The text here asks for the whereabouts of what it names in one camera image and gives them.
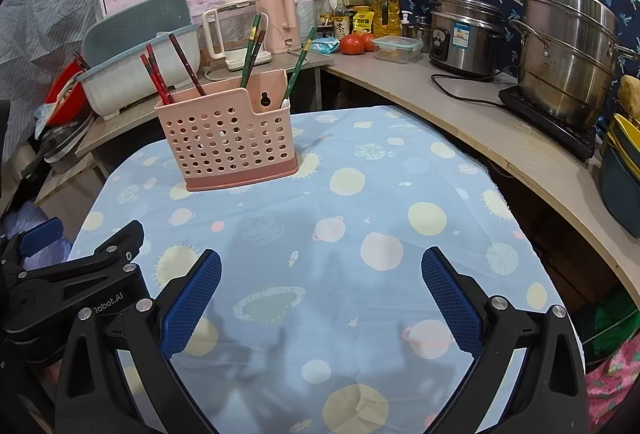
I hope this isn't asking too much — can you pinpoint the pink electric kettle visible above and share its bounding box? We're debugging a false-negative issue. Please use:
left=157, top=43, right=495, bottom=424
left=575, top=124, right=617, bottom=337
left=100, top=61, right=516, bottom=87
left=256, top=0, right=300, bottom=55

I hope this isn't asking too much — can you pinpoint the black induction cooker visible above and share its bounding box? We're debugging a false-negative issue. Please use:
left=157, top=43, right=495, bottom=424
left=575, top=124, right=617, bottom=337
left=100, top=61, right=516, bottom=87
left=498, top=85, right=596, bottom=162

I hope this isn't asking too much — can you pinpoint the yellow seasoning packet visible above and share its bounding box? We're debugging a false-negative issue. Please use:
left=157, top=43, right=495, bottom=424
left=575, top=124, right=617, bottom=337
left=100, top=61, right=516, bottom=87
left=352, top=10, right=374, bottom=34

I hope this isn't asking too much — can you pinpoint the blue planet print tablecloth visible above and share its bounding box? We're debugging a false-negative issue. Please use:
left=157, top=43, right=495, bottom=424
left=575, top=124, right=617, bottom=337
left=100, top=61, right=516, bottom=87
left=72, top=107, right=560, bottom=433

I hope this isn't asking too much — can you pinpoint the dark brown chopstick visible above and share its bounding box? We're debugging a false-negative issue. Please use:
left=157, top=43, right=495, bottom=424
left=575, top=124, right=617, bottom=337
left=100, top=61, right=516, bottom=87
left=168, top=32, right=206, bottom=96

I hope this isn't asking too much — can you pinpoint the dark soy sauce bottle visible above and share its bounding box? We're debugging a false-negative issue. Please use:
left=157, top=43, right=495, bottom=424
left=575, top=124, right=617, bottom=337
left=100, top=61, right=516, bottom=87
left=317, top=0, right=334, bottom=38

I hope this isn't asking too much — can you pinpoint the green chopstick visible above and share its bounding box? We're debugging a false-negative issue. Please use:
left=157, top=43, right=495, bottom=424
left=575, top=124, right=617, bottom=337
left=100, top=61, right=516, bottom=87
left=282, top=26, right=317, bottom=102

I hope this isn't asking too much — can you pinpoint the yellow cooking oil bottle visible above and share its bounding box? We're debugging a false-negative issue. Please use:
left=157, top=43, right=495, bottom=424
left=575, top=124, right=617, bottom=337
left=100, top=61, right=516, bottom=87
left=372, top=0, right=401, bottom=38

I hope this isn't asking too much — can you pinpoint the red chopstick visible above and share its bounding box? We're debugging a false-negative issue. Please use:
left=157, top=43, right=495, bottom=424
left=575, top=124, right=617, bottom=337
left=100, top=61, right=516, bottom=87
left=145, top=44, right=172, bottom=98
left=140, top=54, right=172, bottom=105

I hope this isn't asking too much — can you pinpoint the red plastic basin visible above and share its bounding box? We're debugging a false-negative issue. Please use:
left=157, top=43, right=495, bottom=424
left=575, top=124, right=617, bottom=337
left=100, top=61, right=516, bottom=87
left=44, top=59, right=91, bottom=128

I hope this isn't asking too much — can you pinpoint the steel rice cooker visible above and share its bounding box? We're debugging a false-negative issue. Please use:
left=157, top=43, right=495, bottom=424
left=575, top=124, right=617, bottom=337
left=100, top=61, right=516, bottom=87
left=430, top=0, right=504, bottom=78

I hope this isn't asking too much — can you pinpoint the clear glass kettle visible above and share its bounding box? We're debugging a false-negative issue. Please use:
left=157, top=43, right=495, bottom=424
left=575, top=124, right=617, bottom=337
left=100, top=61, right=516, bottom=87
left=202, top=0, right=269, bottom=71

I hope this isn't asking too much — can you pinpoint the clear food container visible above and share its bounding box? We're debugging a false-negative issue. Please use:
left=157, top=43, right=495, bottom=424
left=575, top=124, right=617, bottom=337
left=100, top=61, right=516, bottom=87
left=372, top=35, right=423, bottom=64

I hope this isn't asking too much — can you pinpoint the pink perforated utensil basket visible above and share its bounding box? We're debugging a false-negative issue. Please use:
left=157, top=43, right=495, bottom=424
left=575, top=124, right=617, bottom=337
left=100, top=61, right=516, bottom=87
left=155, top=69, right=298, bottom=192

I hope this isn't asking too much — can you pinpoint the large steel steamer pot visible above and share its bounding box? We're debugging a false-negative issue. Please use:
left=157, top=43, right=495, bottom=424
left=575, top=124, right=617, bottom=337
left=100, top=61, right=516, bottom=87
left=509, top=0, right=639, bottom=128

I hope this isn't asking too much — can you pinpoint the blue tissue packet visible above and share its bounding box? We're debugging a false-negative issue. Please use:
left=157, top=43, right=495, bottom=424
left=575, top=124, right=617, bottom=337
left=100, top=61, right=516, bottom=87
left=309, top=36, right=340, bottom=55

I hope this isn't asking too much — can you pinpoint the dark green bowl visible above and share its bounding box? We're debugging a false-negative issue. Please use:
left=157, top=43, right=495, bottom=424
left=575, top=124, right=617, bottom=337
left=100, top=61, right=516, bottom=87
left=600, top=147, right=640, bottom=239

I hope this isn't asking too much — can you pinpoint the green chopstick single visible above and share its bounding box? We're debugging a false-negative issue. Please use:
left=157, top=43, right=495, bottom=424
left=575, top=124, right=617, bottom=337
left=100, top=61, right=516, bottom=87
left=240, top=12, right=262, bottom=87

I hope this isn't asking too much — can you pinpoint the grey striped cloth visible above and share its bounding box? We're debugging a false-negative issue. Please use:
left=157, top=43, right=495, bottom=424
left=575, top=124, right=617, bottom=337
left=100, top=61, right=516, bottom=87
left=1, top=0, right=101, bottom=161

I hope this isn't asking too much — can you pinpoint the red tomato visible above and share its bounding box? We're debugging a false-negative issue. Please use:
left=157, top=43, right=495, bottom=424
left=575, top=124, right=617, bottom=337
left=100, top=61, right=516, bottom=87
left=340, top=34, right=364, bottom=56
left=360, top=32, right=375, bottom=53

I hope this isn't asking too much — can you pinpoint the black power cable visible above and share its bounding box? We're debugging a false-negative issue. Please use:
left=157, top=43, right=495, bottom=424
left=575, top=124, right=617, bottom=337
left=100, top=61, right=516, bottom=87
left=430, top=72, right=516, bottom=110

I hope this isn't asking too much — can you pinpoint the grey dish drainer box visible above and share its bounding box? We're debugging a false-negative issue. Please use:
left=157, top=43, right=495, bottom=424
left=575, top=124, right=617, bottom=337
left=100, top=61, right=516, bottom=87
left=78, top=0, right=201, bottom=119

